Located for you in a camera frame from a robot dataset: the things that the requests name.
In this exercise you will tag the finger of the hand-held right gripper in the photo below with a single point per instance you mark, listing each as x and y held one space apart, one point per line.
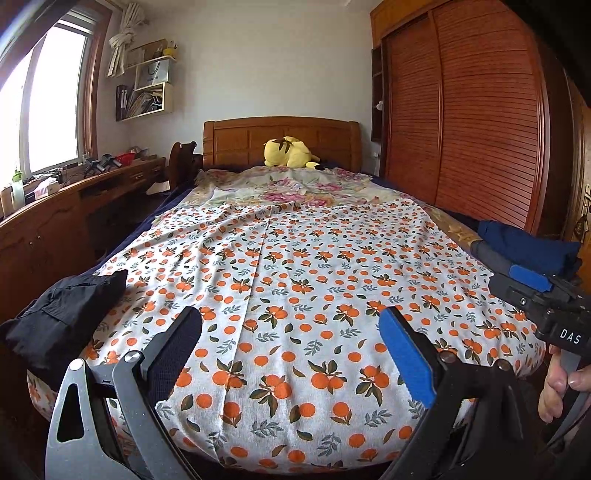
531 278

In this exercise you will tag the pink floral blanket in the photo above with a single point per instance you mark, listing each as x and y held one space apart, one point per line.
304 189

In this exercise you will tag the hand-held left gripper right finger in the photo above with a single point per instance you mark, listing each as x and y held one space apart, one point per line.
406 357

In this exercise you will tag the wooden bed headboard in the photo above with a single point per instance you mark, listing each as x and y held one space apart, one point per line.
231 143

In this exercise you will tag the dark navy bed sheet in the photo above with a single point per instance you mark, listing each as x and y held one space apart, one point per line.
157 217

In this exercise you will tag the tied beige curtain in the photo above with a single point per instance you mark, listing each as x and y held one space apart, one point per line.
124 39

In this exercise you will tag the cream wall shelf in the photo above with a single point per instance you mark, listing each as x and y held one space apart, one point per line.
147 99

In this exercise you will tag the wooden louvered wardrobe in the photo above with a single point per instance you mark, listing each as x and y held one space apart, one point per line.
471 120

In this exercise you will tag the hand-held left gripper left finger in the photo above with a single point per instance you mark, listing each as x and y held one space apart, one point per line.
173 350

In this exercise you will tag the black folded garment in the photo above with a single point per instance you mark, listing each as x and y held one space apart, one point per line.
60 314

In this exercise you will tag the wooden chair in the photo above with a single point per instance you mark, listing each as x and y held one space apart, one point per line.
180 161

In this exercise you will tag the person's right hand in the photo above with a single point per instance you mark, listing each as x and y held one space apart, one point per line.
554 392

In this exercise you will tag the black devices on desk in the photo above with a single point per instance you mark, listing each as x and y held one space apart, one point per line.
97 165

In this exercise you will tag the grey folded garment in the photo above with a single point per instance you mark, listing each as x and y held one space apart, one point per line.
489 256

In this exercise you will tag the orange fruit print bed sheet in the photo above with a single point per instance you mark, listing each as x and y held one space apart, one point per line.
300 286

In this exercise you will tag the hanging door tag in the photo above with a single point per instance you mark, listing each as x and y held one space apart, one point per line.
580 226

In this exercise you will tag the navy blue suit jacket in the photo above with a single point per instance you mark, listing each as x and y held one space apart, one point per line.
531 247

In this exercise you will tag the wooden door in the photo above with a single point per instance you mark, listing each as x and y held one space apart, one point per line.
581 152

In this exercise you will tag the yellow plush toy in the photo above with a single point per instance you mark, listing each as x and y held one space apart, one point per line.
288 152

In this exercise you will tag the window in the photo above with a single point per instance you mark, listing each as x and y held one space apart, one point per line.
55 106

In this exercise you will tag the wooden desk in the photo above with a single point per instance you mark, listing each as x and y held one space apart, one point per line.
46 230

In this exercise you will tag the green lid bottle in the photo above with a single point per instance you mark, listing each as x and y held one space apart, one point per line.
17 189

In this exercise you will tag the white paper bag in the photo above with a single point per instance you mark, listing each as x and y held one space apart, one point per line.
152 74

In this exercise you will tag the tissue box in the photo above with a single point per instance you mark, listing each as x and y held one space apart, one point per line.
47 189

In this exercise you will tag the red bowl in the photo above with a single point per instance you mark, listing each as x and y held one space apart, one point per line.
124 159

